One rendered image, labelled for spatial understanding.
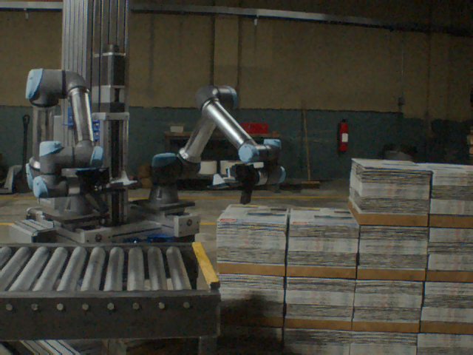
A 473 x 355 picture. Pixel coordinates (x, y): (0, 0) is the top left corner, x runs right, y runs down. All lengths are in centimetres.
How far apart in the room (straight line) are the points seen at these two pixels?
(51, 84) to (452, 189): 163
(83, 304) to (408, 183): 134
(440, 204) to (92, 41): 170
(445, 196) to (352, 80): 731
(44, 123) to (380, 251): 144
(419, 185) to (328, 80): 716
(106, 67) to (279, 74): 666
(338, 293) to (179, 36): 698
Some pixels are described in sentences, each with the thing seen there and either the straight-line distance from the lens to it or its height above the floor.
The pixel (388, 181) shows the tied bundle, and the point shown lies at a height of 101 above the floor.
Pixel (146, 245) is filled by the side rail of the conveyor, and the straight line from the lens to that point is 185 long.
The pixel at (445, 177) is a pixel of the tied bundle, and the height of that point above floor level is 104.
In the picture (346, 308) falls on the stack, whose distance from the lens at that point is 224.
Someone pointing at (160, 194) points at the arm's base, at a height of 86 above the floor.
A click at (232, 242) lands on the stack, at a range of 215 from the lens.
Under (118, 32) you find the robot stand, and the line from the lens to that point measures 259.
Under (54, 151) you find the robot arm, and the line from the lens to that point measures 179.
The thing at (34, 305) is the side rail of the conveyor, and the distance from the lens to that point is 139.
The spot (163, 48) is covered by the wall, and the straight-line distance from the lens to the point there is 869.
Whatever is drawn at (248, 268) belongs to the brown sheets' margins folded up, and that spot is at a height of 63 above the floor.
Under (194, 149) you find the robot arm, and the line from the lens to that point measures 257.
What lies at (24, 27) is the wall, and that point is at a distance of 893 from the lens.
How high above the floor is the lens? 128
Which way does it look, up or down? 7 degrees down
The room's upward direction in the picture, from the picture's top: 1 degrees clockwise
